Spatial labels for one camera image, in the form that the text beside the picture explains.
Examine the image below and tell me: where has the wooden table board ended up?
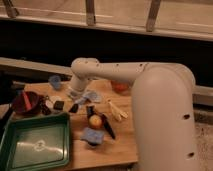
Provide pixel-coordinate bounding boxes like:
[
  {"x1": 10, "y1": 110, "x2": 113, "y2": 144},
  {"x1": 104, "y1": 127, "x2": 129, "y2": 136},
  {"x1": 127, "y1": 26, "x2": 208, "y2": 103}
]
[{"x1": 13, "y1": 78, "x2": 139, "y2": 171}]

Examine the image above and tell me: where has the small black block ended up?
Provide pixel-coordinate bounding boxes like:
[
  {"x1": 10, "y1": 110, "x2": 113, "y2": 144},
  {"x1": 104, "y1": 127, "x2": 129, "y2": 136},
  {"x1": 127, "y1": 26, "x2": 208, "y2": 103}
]
[{"x1": 86, "y1": 106, "x2": 94, "y2": 118}]

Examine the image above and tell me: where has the dark red bowl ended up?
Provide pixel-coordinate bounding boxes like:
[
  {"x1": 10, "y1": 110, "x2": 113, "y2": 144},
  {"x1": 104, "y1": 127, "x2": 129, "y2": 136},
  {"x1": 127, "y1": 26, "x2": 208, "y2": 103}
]
[{"x1": 12, "y1": 91, "x2": 40, "y2": 114}]

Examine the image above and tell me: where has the small blue cup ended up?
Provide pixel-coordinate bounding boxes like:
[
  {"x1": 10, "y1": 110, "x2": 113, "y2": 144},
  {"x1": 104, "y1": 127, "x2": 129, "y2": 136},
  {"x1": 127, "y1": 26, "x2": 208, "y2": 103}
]
[{"x1": 48, "y1": 75, "x2": 61, "y2": 90}]

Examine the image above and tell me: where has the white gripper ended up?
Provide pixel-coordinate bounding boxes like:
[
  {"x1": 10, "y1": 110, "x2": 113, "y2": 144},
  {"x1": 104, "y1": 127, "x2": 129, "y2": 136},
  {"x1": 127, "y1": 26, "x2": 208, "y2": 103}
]
[{"x1": 67, "y1": 79, "x2": 87, "y2": 113}]

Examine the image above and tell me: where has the orange bowl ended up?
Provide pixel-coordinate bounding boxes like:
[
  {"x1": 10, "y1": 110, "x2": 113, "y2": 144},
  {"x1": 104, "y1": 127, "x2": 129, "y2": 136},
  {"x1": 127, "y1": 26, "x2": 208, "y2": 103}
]
[{"x1": 111, "y1": 81, "x2": 129, "y2": 93}]

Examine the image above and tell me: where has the orange round fruit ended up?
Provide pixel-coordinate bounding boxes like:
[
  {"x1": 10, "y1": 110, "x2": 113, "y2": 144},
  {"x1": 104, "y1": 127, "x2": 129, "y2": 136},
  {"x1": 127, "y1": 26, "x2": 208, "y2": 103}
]
[{"x1": 88, "y1": 115, "x2": 103, "y2": 129}]

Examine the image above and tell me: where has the black eraser block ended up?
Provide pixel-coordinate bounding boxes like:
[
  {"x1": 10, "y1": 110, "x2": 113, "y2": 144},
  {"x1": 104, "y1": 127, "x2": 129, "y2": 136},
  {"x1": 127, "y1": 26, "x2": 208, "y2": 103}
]
[{"x1": 53, "y1": 101, "x2": 64, "y2": 110}]

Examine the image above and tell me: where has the blue cloth piece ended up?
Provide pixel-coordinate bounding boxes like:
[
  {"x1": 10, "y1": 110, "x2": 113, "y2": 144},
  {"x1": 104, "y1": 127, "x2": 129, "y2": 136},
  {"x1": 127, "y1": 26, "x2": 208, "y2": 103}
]
[{"x1": 81, "y1": 127, "x2": 104, "y2": 146}]

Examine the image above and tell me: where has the green plastic tray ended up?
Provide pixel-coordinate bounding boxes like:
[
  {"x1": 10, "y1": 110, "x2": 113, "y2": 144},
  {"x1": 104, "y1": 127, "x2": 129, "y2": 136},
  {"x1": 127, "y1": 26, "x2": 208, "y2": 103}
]
[{"x1": 0, "y1": 113, "x2": 70, "y2": 171}]

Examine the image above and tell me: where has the light blue cloth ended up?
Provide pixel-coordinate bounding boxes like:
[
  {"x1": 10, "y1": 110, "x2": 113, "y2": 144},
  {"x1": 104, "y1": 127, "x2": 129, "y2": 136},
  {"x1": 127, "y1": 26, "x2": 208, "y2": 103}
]
[{"x1": 75, "y1": 90, "x2": 102, "y2": 105}]

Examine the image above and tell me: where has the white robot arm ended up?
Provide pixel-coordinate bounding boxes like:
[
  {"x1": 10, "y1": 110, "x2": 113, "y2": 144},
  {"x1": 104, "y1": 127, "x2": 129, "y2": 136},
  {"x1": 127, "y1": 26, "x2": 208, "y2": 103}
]
[{"x1": 69, "y1": 58, "x2": 199, "y2": 171}]

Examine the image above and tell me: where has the white cup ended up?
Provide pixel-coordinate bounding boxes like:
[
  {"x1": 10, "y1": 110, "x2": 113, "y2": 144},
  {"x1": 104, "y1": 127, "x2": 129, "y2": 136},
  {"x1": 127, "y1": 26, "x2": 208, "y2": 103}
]
[{"x1": 45, "y1": 96, "x2": 62, "y2": 109}]

